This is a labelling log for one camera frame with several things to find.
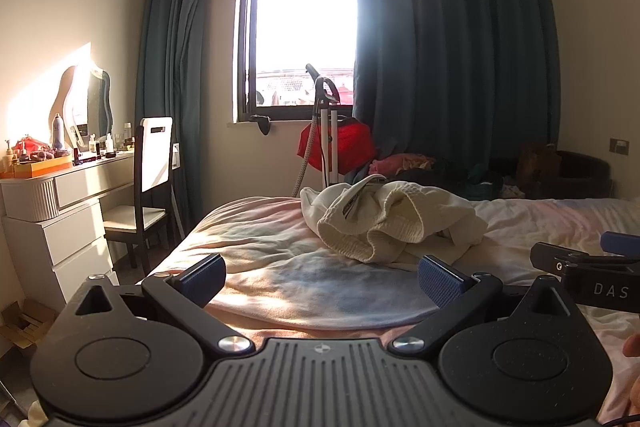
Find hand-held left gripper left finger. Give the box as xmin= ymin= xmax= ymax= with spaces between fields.
xmin=57 ymin=252 xmax=253 ymax=355

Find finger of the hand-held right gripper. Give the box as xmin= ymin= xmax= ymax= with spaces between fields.
xmin=530 ymin=242 xmax=607 ymax=277
xmin=601 ymin=231 xmax=640 ymax=258

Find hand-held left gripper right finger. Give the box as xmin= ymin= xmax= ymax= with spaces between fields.
xmin=390 ymin=254 xmax=596 ymax=355

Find black clothes pile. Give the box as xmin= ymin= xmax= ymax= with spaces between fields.
xmin=400 ymin=159 xmax=506 ymax=202

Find pink clothes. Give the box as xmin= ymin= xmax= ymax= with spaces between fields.
xmin=369 ymin=153 xmax=436 ymax=178

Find person's right hand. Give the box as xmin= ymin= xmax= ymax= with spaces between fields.
xmin=623 ymin=333 xmax=640 ymax=415

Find dark armchair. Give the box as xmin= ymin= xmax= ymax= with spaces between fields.
xmin=490 ymin=149 xmax=613 ymax=200

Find bed with pastel blanket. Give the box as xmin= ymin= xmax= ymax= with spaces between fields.
xmin=135 ymin=194 xmax=640 ymax=427

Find brown cardboard box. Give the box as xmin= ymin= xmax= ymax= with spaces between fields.
xmin=515 ymin=142 xmax=563 ymax=180

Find green garment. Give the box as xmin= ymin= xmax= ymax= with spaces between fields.
xmin=467 ymin=164 xmax=502 ymax=201

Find white backed dark chair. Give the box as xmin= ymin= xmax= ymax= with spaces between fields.
xmin=102 ymin=117 xmax=175 ymax=275

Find white dressing table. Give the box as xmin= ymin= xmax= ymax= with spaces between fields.
xmin=0 ymin=151 xmax=137 ymax=315

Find red cloth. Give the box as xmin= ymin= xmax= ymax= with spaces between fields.
xmin=297 ymin=117 xmax=376 ymax=172

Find standing garment steamer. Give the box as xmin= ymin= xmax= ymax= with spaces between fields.
xmin=292 ymin=63 xmax=346 ymax=198

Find orange tray box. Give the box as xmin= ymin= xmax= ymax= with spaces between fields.
xmin=14 ymin=154 xmax=73 ymax=179

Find wavy table mirror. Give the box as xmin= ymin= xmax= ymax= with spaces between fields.
xmin=48 ymin=66 xmax=115 ymax=148

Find narrow teal curtain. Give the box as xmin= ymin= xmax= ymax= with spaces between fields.
xmin=134 ymin=0 xmax=218 ymax=253

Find wide teal curtain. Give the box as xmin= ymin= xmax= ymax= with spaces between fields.
xmin=348 ymin=0 xmax=561 ymax=188

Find dark framed window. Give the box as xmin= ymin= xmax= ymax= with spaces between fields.
xmin=232 ymin=0 xmax=357 ymax=124

